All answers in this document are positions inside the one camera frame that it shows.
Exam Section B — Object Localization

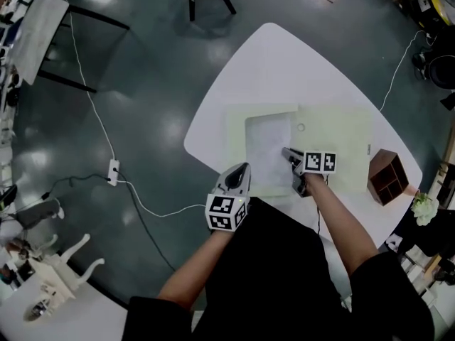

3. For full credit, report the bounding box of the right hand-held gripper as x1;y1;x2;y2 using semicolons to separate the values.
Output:
282;146;337;198

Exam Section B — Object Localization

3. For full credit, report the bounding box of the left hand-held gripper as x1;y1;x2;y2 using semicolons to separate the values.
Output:
205;162;252;233

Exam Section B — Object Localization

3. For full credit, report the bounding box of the white cloth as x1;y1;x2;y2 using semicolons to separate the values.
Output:
245;114;296;191

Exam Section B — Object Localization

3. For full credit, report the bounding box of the pale green folder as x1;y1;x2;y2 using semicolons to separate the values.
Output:
224;103;373;197

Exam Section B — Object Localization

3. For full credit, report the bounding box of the person's right forearm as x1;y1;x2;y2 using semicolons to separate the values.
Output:
305;171;380;276

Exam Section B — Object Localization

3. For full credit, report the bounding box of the person's left forearm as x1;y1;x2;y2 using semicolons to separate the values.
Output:
156;227;235;310

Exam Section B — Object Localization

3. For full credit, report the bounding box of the brown wooden organizer box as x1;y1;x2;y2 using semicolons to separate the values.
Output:
368;148;410;207

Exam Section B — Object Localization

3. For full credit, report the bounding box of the white power strip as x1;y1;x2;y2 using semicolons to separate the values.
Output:
107;158;122;187

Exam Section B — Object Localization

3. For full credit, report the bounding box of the white flower bouquet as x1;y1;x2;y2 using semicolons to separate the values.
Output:
411;192;441;227

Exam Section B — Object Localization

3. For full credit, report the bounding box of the black floor fan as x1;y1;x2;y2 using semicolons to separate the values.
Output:
411;46;455;90

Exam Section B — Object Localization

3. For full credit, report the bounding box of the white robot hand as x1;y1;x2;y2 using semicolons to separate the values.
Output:
0;232;106;323

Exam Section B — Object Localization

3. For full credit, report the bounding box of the black and yellow bin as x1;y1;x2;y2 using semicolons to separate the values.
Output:
410;0;453;28

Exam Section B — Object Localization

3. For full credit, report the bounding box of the marble table with black legs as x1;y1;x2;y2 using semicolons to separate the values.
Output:
6;0;131;94

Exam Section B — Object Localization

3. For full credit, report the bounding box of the black cable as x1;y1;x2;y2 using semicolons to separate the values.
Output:
41;173;112;202
119;171;176;272

